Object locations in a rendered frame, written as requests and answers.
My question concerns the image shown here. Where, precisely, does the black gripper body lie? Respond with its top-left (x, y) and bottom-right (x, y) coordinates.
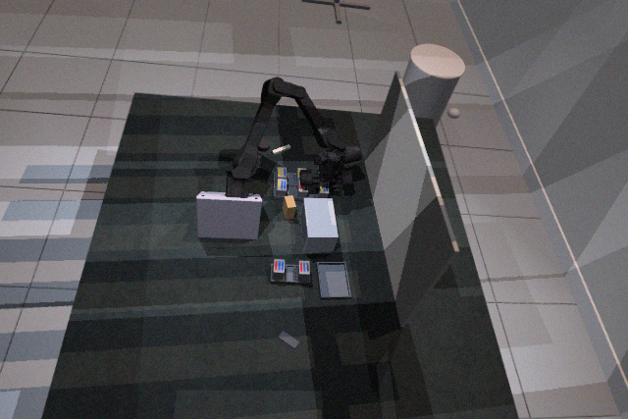
top-left (299, 165), bottom-right (353, 187)

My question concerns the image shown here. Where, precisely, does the brown rectangular block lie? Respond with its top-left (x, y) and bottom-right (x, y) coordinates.
top-left (283, 195), bottom-right (296, 220)

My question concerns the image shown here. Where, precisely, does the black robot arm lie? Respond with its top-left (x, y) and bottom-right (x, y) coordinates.
top-left (225, 77), bottom-right (361, 198)

